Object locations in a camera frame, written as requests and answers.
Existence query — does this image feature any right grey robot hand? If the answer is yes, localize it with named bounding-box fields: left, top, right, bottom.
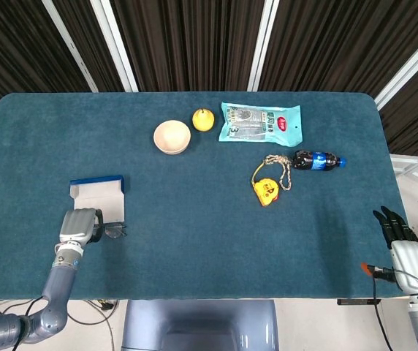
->
left=372, top=205, right=418, bottom=294

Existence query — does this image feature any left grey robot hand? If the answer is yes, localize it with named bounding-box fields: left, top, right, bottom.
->
left=58, top=207, right=105, bottom=246

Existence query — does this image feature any blue glasses case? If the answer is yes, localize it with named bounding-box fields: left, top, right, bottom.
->
left=69, top=174, right=126, bottom=223

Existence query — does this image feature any teal table cloth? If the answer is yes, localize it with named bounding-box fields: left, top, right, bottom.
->
left=0, top=91, right=409, bottom=301

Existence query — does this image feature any beige ribbed bowl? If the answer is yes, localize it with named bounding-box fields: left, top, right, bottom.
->
left=153, top=119, right=192, bottom=156

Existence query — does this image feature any cola bottle blue label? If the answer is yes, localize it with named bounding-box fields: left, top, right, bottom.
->
left=291, top=149, right=348, bottom=173

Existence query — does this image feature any blue-grey robot torso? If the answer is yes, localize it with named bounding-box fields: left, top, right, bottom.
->
left=121, top=299, right=279, bottom=351

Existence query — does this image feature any yellow tape measure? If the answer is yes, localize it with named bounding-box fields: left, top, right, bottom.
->
left=251, top=164, right=279, bottom=208

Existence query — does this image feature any yellow pear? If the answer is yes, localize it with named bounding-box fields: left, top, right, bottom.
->
left=192, top=107, right=216, bottom=132

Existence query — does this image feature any mint green snack bag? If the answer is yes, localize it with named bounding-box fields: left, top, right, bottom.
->
left=218, top=101, right=303, bottom=145

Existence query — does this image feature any dark brown pleated curtain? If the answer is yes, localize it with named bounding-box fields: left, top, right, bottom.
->
left=0, top=0, right=418, bottom=158

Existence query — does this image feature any black cable orange plug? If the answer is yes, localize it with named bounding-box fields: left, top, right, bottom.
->
left=361, top=262, right=396, bottom=351

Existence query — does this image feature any black table bracket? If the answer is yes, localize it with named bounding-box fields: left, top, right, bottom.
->
left=336, top=298, right=382, bottom=306

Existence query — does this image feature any floor cables bundle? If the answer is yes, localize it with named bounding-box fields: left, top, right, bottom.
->
left=0, top=298, right=119, bottom=351

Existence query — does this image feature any white metal frame rack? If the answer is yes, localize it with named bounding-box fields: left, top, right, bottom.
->
left=389, top=150, right=418, bottom=184

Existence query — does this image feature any beige braided rope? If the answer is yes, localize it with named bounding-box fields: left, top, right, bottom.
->
left=265, top=154, right=292, bottom=192

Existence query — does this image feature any white frame post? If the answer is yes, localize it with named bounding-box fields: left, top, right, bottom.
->
left=90, top=0, right=140, bottom=92
left=247, top=0, right=280, bottom=92
left=42, top=0, right=100, bottom=92
left=373, top=25, right=418, bottom=110

